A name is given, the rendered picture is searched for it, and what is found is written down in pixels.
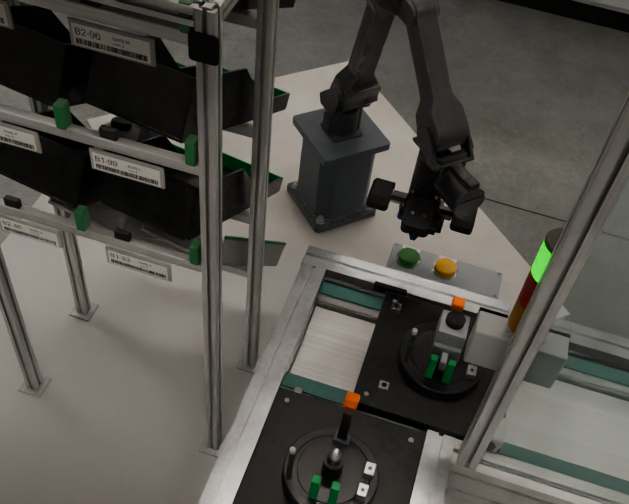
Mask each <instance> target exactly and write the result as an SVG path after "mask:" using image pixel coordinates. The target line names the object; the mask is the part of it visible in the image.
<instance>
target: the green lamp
mask: <svg viewBox="0 0 629 504"><path fill-rule="evenodd" d="M550 256H551V253H550V252H549V251H548V249H547V248H546V246H545V242H544V241H543V243H542V245H541V247H540V249H539V252H538V254H537V256H536V258H535V260H534V263H533V265H532V268H531V273H532V276H533V278H534V279H535V280H536V282H537V283H538V282H539V280H540V277H541V275H542V273H543V271H544V269H545V267H546V265H547V263H548V261H549V258H550Z"/></svg>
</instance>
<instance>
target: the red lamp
mask: <svg viewBox="0 0 629 504"><path fill-rule="evenodd" d="M537 284H538V283H537V282H536V280H535V279H534V278H533V276H532V273H531V269H530V271H529V274H528V276H527V278H526V280H525V282H524V285H523V287H522V289H521V291H520V294H519V300H520V303H521V305H522V306H523V307H524V308H525V309H526V307H527V305H528V303H529V301H530V299H531V296H532V294H533V292H534V290H535V288H536V286H537Z"/></svg>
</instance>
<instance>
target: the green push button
mask: <svg viewBox="0 0 629 504"><path fill-rule="evenodd" d="M419 259H420V255H419V253H418V252H417V251H416V250H414V249H412V248H403V249H401V250H400V251H399V254H398V260H399V262H400V263H401V264H402V265H404V266H407V267H413V266H416V265H417V264H418V263H419Z"/></svg>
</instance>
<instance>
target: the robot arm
mask: <svg viewBox="0 0 629 504"><path fill-rule="evenodd" d="M366 1H367V5H366V8H365V11H364V15H363V18H362V21H361V24H360V27H359V31H358V34H357V37H356V40H355V43H354V46H353V50H352V53H351V56H350V59H349V62H348V64H347V65H346V66H345V67H344V68H343V69H342V70H341V71H340V72H338V73H337V74H336V76H335V78H334V80H333V82H332V84H331V86H330V89H327V90H325V91H322V92H320V103H321V104H322V105H323V107H324V108H325V109H326V111H324V116H323V121H321V122H320V125H321V126H322V128H323V130H324V131H325V132H326V134H327V135H328V136H329V137H330V138H331V140H332V141H333V142H334V143H338V142H342V141H346V140H350V139H353V138H357V137H361V136H363V132H362V131H361V130H360V129H359V127H360V121H361V115H362V109H363V107H369V106H370V105H371V103H373V102H375V101H377V100H378V94H379V92H380V90H381V87H380V85H379V84H378V81H377V79H376V77H375V75H374V73H375V69H376V67H377V64H378V61H379V58H380V55H381V53H382V50H383V47H384V44H385V42H386V39H387V36H388V33H389V30H390V28H391V25H392V22H393V19H394V17H395V15H396V16H398V17H399V18H400V19H401V21H402V22H403V23H404V24H405V25H406V28H407V33H408V38H409V43H410V48H411V53H412V58H413V63H414V69H415V74H416V79H417V84H418V89H419V95H420V103H419V106H418V109H417V112H416V126H417V136H416V137H413V141H414V143H415V144H416V145H417V146H418V147H419V153H418V157H417V161H416V164H415V168H414V172H413V176H412V180H411V184H410V188H409V192H408V193H405V192H401V191H397V190H394V189H395V185H396V183H395V182H392V181H388V180H384V179H381V178H376V179H374V181H373V183H372V186H371V189H370V191H369V194H368V197H367V201H366V205H367V206H368V207H370V208H374V209H377V210H381V211H386V210H387V209H388V206H389V203H390V202H393V203H397V204H400V205H399V211H398V214H397V218H398V219H400V220H402V221H401V227H400V229H401V231H402V232H404V233H409V237H410V240H413V241H415V240H416V239H417V238H418V237H421V238H424V237H427V236H428V234H430V235H434V234H435V233H441V229H442V226H443V223H444V219H445V220H448V221H451V223H450V229H451V230H452V231H455V232H459V233H462V234H466V235H470V234H471V233H472V230H473V227H474V223H475V219H476V215H477V211H478V208H479V207H480V206H481V204H482V203H483V201H484V199H485V196H484V191H483V190H482V189H481V188H480V186H479V185H480V183H479V181H478V180H477V179H476V178H475V177H473V176H472V175H471V174H470V173H469V172H468V171H467V170H466V168H465V165H466V162H469V161H472V160H474V153H473V148H474V145H473V142H472V138H471V134H470V128H469V123H468V120H467V117H466V114H465V110H464V107H463V104H462V103H461V102H460V101H459V100H458V99H457V97H456V96H455V95H454V94H453V91H452V88H451V83H450V78H449V73H448V67H447V62H446V57H445V51H444V46H443V41H442V35H441V30H440V25H439V19H438V16H439V14H440V6H439V2H438V0H366ZM457 145H460V146H461V150H457V151H454V152H451V150H450V149H449V148H450V147H453V146H457ZM393 190H394V191H393ZM441 199H442V200H441ZM444 203H446V205H447V206H448V207H447V206H444ZM451 219H452V220H451Z"/></svg>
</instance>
